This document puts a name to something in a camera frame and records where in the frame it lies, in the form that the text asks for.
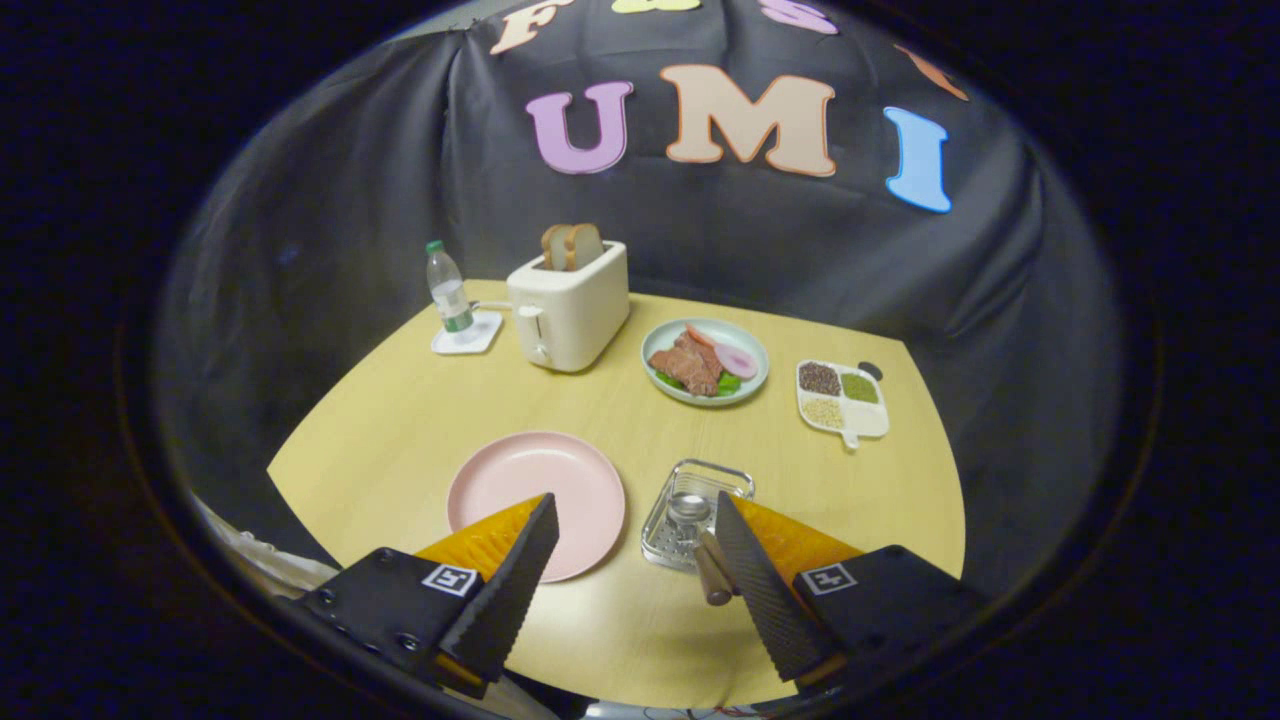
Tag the white divided seasoning dish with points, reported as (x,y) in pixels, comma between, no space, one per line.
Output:
(870,415)

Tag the pink round plate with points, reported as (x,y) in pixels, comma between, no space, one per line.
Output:
(530,480)

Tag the orange carrot strip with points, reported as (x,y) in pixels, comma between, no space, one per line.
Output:
(698,335)

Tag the small black round object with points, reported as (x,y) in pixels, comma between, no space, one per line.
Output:
(872,370)

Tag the clear plastic water bottle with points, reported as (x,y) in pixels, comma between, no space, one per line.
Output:
(450,295)

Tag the cream white toaster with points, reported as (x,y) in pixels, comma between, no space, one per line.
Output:
(580,310)

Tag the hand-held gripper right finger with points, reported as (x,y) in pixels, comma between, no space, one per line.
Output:
(765,590)

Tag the toast bread slice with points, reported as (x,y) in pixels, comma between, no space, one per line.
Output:
(553,248)
(585,247)

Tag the brown meat slices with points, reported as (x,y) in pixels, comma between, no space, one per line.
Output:
(690,368)

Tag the green lettuce leaf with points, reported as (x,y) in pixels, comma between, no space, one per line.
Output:
(730,384)

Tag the pink ham slice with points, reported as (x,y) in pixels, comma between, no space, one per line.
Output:
(737,360)

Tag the white square coaster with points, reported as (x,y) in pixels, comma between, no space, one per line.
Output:
(485,335)

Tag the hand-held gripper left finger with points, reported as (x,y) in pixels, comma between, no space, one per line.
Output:
(500,600)

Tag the crumpled white cloth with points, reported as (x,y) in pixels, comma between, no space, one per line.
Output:
(260,560)

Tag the pale green plate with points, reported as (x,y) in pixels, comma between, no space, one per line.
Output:
(755,380)

